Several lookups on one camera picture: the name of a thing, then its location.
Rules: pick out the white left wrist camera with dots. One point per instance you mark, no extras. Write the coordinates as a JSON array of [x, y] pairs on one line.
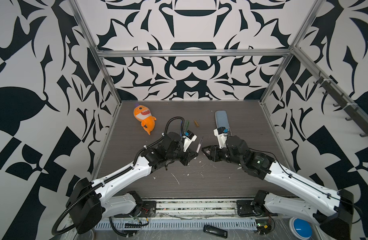
[[188, 138]]

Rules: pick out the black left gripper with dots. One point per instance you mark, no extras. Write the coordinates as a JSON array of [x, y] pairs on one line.
[[187, 157]]

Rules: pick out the green pen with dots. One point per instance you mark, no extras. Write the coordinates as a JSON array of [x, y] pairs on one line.
[[187, 123]]

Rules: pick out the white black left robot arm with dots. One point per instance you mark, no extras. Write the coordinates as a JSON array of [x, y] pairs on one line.
[[90, 201]]

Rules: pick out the grey slotted cable duct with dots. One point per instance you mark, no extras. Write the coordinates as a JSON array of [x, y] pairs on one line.
[[196, 224]]

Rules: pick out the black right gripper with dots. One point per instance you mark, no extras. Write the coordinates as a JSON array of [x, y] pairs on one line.
[[213, 148]]

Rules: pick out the black remote device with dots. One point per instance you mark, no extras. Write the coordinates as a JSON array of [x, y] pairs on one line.
[[214, 231]]

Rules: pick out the pink pen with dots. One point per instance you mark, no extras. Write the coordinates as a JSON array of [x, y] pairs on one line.
[[200, 145]]

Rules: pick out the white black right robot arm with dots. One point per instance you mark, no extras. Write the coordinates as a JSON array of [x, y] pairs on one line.
[[332, 211]]

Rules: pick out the light blue pencil case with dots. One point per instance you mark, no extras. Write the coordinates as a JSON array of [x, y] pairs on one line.
[[222, 121]]

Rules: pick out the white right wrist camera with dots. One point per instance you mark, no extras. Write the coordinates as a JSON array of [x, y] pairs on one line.
[[222, 134]]

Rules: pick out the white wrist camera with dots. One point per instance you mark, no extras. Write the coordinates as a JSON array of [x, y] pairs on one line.
[[188, 138], [222, 134]]

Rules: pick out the orange shark plush toy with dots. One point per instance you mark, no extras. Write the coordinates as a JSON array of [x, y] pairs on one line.
[[144, 116]]

